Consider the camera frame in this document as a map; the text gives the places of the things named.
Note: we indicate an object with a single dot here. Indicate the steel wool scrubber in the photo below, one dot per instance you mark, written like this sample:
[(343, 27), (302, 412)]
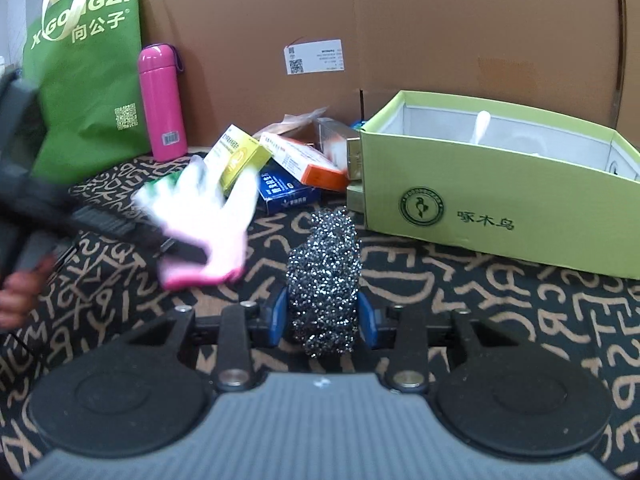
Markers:
[(325, 280)]

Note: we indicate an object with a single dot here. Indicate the brown cardboard sheet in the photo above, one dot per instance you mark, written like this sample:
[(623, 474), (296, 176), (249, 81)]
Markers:
[(450, 30)]

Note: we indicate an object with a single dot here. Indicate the green tote bag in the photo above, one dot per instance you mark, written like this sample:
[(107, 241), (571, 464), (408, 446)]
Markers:
[(85, 80)]

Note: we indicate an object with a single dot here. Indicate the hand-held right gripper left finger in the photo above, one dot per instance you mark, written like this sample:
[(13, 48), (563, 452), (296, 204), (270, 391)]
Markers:
[(277, 317)]

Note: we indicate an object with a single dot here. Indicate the dark blue small box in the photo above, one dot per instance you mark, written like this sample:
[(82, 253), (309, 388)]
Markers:
[(287, 190)]

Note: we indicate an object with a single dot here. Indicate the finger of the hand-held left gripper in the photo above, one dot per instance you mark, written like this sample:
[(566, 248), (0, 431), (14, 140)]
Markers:
[(125, 227)]

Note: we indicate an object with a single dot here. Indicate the pink water bottle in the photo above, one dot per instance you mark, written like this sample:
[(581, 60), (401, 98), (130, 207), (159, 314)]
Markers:
[(160, 105)]

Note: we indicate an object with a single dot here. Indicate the person's left hand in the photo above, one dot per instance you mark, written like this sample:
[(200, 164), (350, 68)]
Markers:
[(17, 300)]

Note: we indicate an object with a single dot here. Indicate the white plastic utensil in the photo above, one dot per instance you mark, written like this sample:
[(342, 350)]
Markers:
[(481, 125)]

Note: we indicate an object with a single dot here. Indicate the gold patterned box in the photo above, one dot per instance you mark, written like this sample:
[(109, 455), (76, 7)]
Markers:
[(354, 157)]

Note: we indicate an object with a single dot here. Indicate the crumpled clear plastic wrapper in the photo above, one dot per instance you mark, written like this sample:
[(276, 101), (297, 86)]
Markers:
[(295, 122)]

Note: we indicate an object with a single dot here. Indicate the yellow medicine box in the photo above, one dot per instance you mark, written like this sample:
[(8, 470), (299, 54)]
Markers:
[(240, 155)]

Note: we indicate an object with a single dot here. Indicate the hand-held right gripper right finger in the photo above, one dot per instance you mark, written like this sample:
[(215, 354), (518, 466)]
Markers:
[(365, 320)]

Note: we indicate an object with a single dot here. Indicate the orange and white medicine box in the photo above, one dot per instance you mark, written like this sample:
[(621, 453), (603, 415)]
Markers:
[(305, 162)]

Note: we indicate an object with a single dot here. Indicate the white shipping label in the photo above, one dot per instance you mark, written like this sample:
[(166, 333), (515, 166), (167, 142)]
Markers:
[(315, 56)]

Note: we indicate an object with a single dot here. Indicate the pink and white glove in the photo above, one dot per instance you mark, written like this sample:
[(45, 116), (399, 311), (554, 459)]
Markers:
[(215, 220)]

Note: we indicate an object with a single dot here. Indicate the green cardboard box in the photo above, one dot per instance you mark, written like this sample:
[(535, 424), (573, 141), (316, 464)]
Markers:
[(490, 200)]

